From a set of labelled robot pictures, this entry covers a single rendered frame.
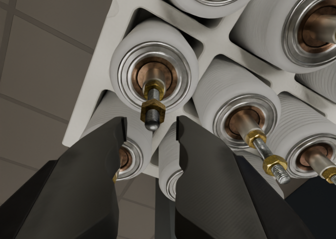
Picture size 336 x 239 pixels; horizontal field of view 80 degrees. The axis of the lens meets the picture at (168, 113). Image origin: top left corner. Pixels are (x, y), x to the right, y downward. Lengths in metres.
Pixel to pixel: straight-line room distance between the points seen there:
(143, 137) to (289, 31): 0.19
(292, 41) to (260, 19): 0.04
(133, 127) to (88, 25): 0.28
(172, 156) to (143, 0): 0.20
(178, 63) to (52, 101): 0.41
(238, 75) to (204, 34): 0.07
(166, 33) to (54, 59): 0.35
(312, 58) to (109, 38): 0.23
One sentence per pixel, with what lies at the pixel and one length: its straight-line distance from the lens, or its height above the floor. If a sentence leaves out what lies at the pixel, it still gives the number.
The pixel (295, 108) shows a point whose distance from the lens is 0.34.
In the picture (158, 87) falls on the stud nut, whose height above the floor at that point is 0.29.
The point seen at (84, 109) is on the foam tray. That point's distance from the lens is 0.33.
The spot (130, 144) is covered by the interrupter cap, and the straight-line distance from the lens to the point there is 0.25.
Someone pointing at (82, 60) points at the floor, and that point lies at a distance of 0.50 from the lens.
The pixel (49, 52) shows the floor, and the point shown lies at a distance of 0.52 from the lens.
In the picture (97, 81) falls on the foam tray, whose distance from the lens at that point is 0.30.
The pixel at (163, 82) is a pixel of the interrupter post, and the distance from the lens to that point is 0.18.
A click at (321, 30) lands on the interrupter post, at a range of 0.24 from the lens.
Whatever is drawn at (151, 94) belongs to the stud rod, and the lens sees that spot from 0.16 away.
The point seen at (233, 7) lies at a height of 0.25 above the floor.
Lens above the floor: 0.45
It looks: 61 degrees down
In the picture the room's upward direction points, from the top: 175 degrees clockwise
